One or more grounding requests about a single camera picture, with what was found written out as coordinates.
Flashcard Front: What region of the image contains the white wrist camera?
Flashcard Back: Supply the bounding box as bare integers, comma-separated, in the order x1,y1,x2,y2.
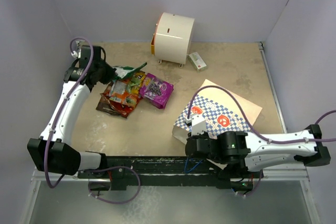
70,48,81,59
184,114,206,136

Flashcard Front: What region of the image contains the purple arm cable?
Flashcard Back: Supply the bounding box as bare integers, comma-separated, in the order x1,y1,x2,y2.
186,84,336,146
43,37,95,189

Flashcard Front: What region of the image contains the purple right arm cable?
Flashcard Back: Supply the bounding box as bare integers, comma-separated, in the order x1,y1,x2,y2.
186,84,336,146

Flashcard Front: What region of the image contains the green snack bag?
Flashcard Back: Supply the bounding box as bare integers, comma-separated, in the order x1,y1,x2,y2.
112,62,148,80

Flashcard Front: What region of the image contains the purple Lot 100 gummy bag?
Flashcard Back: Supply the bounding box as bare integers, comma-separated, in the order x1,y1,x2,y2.
139,73,174,109

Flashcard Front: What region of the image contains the blue checkered paper bag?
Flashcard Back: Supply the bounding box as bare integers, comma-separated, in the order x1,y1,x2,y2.
172,79,264,174

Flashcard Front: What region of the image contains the light green Himalaya candy packet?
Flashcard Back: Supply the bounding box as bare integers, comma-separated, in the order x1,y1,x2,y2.
126,77,141,94

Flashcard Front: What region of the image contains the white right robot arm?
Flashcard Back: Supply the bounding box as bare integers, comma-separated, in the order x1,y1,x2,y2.
185,124,331,178

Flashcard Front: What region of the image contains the yellow M&M candy bag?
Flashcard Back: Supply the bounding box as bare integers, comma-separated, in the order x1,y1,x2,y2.
130,71,146,94

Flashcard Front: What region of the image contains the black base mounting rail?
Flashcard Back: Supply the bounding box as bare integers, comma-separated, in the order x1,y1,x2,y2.
78,156,264,191

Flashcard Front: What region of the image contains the brown Kettle chips bag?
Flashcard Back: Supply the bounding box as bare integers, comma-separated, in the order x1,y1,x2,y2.
94,95,132,120

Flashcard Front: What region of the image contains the red Doritos chips bag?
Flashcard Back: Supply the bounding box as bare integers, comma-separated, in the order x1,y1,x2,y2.
99,87,144,117

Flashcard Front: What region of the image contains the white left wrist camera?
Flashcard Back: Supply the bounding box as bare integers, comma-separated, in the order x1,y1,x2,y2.
70,48,81,59

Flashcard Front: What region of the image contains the white round cabinet orange front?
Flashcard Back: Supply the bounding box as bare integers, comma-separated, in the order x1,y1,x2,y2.
151,12,195,67

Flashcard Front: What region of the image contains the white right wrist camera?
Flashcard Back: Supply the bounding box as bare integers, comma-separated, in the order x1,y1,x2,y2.
184,114,206,136

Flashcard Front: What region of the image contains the small green white box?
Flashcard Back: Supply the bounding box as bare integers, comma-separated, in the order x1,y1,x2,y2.
187,52,207,72

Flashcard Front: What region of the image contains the aluminium frame rail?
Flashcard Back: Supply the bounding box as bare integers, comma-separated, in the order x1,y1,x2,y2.
32,169,78,182

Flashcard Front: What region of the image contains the orange candy bag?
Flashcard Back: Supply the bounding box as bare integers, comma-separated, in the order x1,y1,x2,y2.
103,79,139,108

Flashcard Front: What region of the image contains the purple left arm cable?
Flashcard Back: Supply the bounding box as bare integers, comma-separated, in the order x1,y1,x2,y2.
43,37,95,189

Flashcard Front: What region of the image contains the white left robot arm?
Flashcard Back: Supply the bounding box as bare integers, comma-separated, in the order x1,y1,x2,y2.
27,46,114,178

